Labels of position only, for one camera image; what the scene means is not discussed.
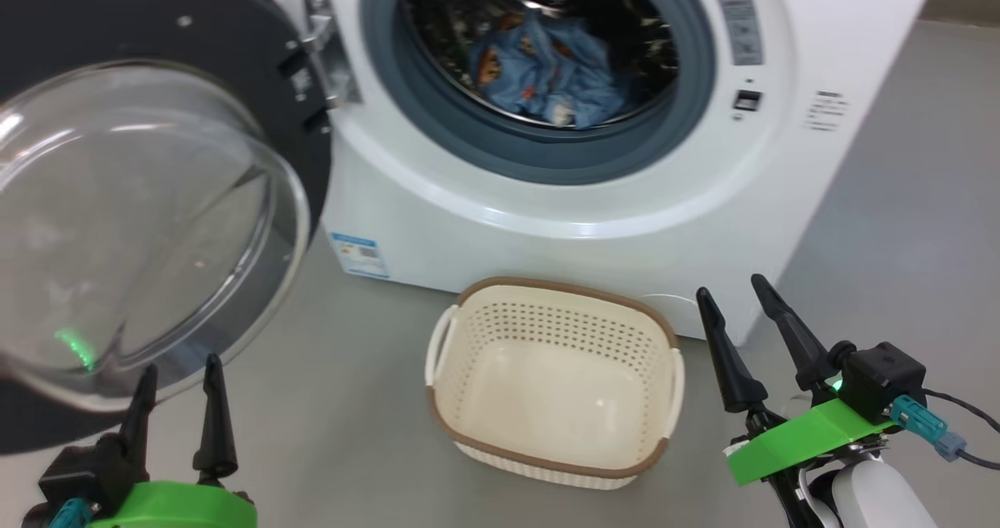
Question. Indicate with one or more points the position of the teal left camera connector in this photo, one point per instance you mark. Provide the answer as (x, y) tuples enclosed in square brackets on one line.
[(70, 514)]

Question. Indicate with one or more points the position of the black door latch slot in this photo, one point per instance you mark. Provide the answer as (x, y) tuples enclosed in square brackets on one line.
[(747, 100)]

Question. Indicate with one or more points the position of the blue energy label sticker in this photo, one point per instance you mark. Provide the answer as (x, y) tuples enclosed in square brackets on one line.
[(359, 255)]

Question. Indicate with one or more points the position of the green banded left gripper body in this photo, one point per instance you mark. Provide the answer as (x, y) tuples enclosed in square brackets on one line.
[(180, 508)]

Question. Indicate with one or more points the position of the white washing machine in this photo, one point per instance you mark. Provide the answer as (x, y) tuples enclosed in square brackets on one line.
[(547, 262)]

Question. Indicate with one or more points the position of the blue bear print garment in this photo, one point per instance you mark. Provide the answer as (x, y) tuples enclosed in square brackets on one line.
[(547, 75)]

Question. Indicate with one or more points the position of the cream perforated laundry basket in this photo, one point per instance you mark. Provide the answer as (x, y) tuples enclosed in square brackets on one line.
[(547, 403)]

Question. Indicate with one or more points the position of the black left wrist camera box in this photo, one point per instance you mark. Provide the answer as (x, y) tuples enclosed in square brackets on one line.
[(78, 473)]

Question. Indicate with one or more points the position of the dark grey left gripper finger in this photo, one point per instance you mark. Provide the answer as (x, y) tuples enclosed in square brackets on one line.
[(141, 426), (215, 442)]

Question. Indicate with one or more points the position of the grey rubber door seal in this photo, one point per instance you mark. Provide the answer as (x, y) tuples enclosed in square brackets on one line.
[(437, 137)]

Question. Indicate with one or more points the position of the black glass washing machine door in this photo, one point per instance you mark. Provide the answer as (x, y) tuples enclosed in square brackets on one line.
[(156, 28)]

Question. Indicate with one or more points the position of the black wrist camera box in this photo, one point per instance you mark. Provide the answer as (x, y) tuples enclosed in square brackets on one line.
[(883, 379), (78, 473)]

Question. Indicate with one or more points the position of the chrome door hinge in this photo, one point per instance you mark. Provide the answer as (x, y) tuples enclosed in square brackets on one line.
[(332, 59)]

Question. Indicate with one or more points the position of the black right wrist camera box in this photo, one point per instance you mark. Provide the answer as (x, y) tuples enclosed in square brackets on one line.
[(883, 379)]

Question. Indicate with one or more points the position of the printed text label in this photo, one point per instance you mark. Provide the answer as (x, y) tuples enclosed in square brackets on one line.
[(828, 110)]

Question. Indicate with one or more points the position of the teal camera connector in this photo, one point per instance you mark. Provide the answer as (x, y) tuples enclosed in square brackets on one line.
[(922, 422), (70, 514)]

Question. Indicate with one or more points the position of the teal right camera connector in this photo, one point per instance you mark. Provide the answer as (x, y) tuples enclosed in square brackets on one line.
[(922, 422)]

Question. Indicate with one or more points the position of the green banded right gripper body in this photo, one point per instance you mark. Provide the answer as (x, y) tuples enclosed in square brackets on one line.
[(797, 442)]

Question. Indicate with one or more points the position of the pale blue white garment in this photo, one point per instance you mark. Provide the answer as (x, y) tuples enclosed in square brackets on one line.
[(562, 115)]

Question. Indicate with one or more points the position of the stainless steel drum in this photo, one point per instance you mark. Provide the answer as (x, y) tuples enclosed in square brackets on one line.
[(644, 36)]

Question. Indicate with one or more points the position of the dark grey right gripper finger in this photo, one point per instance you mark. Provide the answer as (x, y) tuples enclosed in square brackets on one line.
[(801, 348), (734, 376)]

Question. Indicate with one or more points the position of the grey warning label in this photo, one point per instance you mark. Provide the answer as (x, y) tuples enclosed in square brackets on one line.
[(739, 24)]

